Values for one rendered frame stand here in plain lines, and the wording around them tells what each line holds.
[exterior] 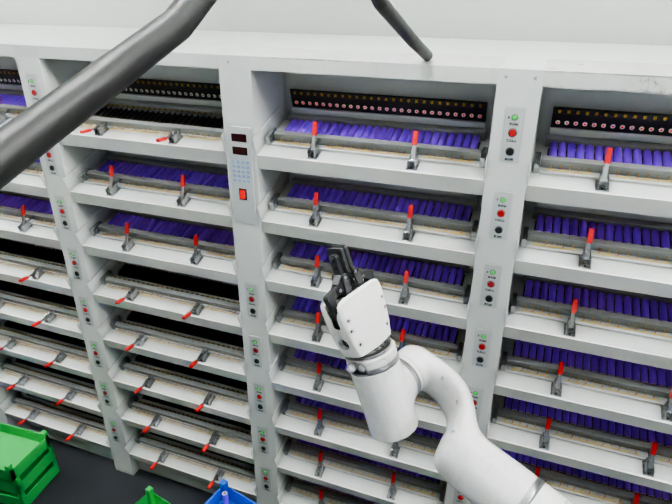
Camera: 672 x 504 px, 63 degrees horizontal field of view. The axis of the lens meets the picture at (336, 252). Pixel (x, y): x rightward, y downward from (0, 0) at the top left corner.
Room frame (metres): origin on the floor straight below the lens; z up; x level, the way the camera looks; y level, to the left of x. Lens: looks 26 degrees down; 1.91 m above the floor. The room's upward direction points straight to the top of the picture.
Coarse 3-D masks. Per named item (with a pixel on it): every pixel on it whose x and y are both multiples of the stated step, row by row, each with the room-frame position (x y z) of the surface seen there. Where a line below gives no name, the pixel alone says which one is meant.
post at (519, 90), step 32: (512, 64) 1.29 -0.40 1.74; (544, 64) 1.29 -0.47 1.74; (512, 96) 1.22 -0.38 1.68; (512, 192) 1.21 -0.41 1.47; (480, 224) 1.24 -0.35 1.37; (512, 224) 1.21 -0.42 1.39; (480, 256) 1.23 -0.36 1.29; (512, 256) 1.21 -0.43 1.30; (480, 288) 1.23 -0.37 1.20; (480, 320) 1.23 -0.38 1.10; (480, 384) 1.22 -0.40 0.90; (480, 416) 1.21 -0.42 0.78
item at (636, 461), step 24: (504, 408) 1.28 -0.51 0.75; (528, 408) 1.26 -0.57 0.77; (552, 408) 1.26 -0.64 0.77; (504, 432) 1.21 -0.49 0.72; (528, 432) 1.21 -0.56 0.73; (552, 432) 1.20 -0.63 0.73; (576, 432) 1.18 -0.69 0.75; (600, 432) 1.17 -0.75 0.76; (624, 432) 1.17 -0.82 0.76; (648, 432) 1.17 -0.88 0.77; (552, 456) 1.14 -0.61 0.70; (576, 456) 1.13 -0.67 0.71; (600, 456) 1.12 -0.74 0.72; (624, 456) 1.12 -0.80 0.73; (648, 456) 1.10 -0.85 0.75; (624, 480) 1.08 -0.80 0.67; (648, 480) 1.06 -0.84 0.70
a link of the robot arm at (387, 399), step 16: (400, 368) 0.71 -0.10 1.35; (368, 384) 0.68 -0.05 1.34; (384, 384) 0.68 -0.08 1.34; (400, 384) 0.69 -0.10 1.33; (416, 384) 0.72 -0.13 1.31; (368, 400) 0.68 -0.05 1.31; (384, 400) 0.68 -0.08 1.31; (400, 400) 0.68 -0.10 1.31; (368, 416) 0.69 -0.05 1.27; (384, 416) 0.67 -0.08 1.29; (400, 416) 0.67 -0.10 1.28; (416, 416) 0.70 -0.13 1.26; (384, 432) 0.67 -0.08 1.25; (400, 432) 0.67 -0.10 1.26
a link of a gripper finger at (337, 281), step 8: (328, 248) 0.76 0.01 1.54; (336, 248) 0.75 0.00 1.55; (336, 256) 0.74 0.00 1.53; (344, 256) 0.74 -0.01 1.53; (336, 264) 0.74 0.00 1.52; (344, 264) 0.74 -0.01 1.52; (336, 272) 0.74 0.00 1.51; (344, 272) 0.74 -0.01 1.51; (336, 280) 0.73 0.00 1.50; (336, 288) 0.72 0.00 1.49
